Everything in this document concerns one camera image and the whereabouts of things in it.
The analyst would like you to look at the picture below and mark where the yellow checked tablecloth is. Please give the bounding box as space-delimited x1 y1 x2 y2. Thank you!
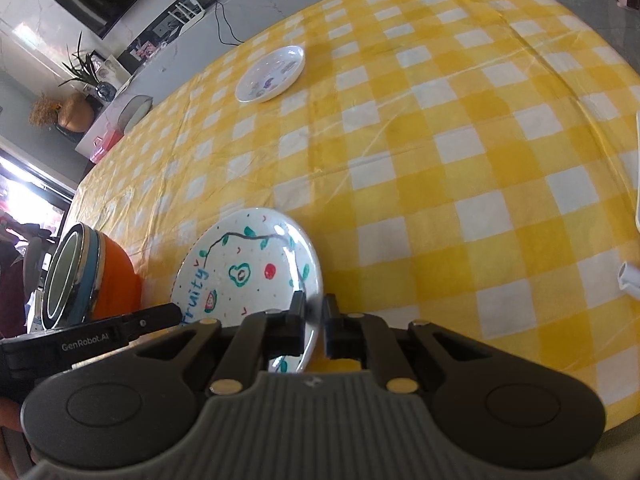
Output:
75 0 640 426

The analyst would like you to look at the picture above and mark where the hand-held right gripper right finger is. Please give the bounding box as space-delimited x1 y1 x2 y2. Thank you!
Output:
322 292 506 395

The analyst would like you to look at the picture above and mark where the black cable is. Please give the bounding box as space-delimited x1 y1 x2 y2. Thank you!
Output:
214 0 246 46

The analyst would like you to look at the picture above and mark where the small white printed dish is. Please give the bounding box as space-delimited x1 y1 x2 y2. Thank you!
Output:
235 45 306 104

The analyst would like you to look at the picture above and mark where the white tv cabinet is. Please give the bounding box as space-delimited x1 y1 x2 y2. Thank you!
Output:
75 0 321 161

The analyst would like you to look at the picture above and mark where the pink box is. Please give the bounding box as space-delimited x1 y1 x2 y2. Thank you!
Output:
90 127 126 163

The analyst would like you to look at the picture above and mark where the dried flower bunch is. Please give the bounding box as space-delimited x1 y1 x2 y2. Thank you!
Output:
27 95 63 128

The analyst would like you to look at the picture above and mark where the brown round pot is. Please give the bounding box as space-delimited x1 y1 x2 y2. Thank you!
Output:
57 92 96 131

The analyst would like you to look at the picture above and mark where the picture frame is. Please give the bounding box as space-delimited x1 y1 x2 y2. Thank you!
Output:
127 37 166 61

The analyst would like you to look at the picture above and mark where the grey round stool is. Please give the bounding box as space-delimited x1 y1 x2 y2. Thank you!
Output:
116 95 153 131

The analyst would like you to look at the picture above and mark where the blue bowl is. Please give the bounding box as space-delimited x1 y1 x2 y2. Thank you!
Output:
42 225 103 331

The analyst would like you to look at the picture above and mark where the white fruit print plate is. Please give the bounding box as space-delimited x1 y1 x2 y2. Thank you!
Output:
170 207 323 375

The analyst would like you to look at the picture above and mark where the green ceramic bowl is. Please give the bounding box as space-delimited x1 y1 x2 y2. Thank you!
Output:
42 230 86 323

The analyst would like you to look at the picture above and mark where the white wire rack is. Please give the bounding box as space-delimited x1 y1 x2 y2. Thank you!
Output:
172 0 206 23

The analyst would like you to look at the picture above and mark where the spiky green plant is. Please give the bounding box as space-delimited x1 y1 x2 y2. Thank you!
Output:
57 30 108 93

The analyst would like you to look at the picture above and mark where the orange bowl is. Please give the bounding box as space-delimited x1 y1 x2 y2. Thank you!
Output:
75 230 144 328

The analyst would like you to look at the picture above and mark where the white tube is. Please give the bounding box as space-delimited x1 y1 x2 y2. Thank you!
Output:
617 260 640 302

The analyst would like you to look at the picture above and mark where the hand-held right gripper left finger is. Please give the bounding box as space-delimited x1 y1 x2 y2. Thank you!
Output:
107 290 307 396

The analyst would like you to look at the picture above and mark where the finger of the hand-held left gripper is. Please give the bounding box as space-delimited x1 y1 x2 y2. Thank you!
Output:
120 304 183 343

